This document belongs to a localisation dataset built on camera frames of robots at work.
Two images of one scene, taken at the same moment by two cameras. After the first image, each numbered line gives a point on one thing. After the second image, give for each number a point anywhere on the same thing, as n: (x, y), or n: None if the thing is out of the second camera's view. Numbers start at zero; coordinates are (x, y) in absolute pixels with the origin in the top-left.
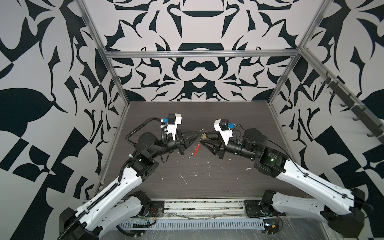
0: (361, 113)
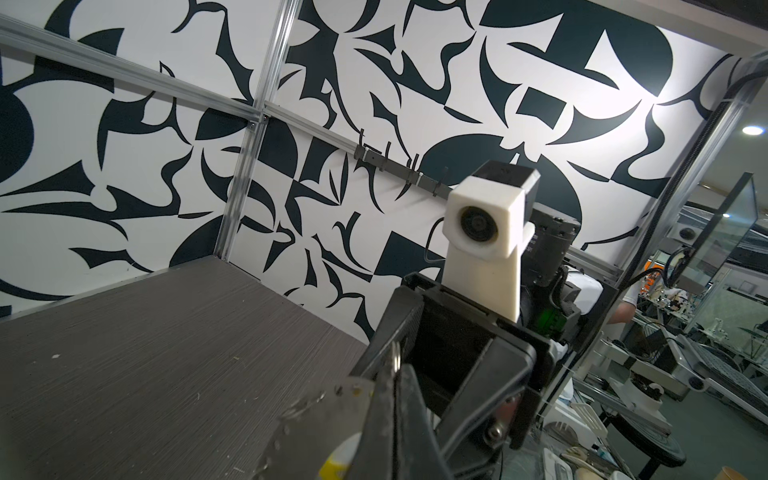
0: (411, 176)
